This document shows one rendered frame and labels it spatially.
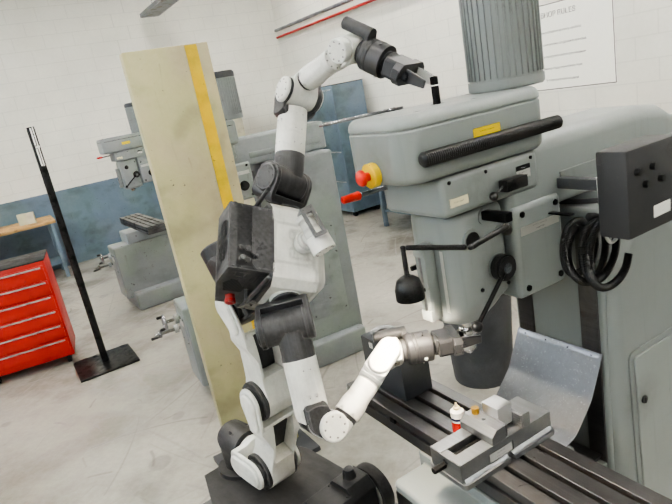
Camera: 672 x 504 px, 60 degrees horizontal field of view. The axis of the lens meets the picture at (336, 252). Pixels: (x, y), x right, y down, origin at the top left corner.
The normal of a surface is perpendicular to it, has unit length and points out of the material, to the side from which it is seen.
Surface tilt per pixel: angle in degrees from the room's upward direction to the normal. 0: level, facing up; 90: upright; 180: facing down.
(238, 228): 58
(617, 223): 90
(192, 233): 90
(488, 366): 94
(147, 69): 90
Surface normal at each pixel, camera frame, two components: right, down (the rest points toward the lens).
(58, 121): 0.51, 0.15
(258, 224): 0.46, -0.41
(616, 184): -0.84, 0.29
